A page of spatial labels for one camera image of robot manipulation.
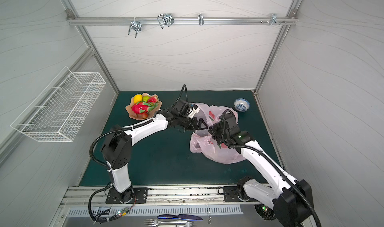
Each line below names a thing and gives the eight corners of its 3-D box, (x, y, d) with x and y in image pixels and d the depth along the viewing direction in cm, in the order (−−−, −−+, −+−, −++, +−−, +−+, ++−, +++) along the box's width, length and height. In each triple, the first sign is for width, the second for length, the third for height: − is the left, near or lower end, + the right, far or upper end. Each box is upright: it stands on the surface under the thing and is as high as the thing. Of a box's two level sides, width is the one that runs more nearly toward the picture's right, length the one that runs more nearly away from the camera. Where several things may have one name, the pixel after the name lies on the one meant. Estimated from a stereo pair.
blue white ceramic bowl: (234, 111, 108) (235, 109, 105) (232, 100, 115) (233, 98, 112) (250, 111, 108) (251, 109, 105) (247, 100, 115) (248, 98, 112)
